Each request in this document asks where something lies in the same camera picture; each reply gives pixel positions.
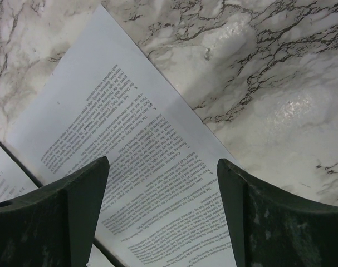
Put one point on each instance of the printed paper sheet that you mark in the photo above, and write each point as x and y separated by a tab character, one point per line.
162	205
13	180

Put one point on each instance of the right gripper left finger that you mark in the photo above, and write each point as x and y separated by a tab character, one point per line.
54	225

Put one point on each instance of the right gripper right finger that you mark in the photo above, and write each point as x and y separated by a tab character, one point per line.
269	226

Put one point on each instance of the grey black file folder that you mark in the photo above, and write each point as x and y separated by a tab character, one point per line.
105	252

